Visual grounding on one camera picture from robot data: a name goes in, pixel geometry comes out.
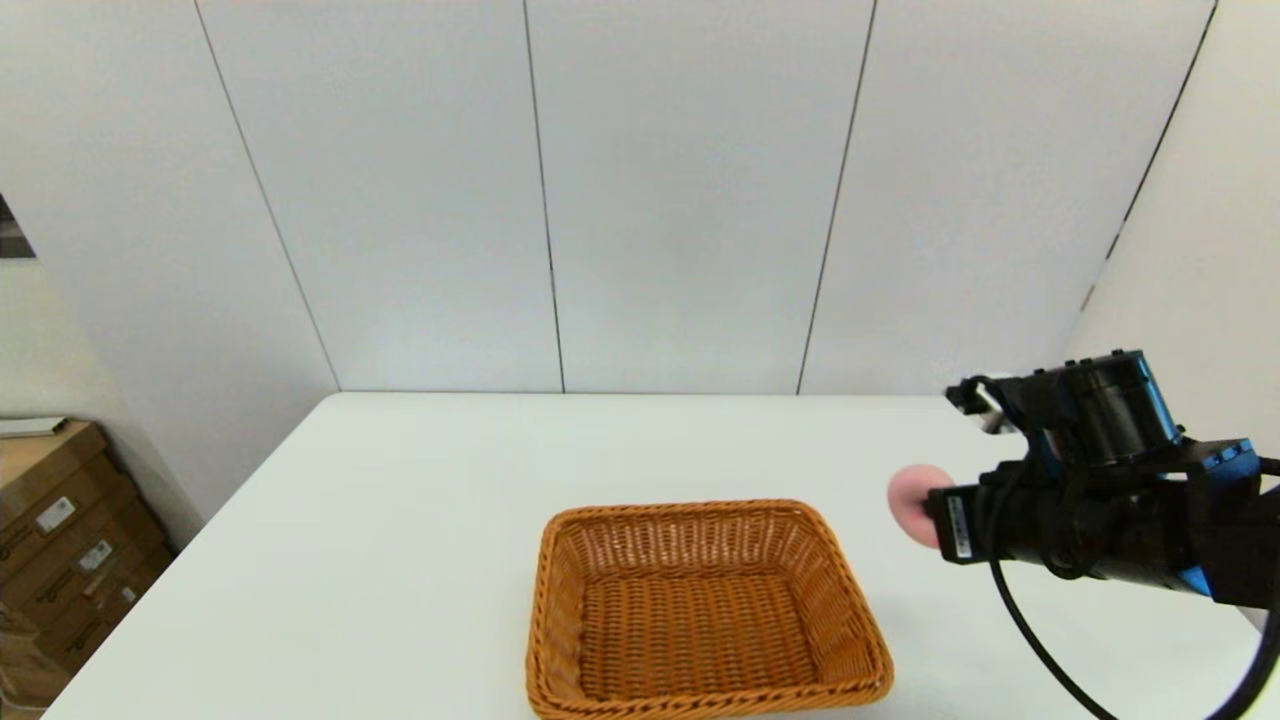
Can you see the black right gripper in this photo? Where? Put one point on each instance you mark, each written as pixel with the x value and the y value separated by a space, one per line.
pixel 1100 525

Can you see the pink peach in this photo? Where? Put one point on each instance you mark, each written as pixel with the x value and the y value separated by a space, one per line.
pixel 908 500

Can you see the orange woven wicker basket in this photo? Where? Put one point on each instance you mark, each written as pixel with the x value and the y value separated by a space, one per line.
pixel 700 620

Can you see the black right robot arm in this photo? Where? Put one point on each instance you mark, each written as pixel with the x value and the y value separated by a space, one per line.
pixel 1245 540

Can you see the white flat board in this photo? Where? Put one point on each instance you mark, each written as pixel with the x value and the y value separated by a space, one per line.
pixel 30 426

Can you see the dark grey wall fixture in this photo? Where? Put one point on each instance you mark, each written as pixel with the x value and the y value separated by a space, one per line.
pixel 10 235

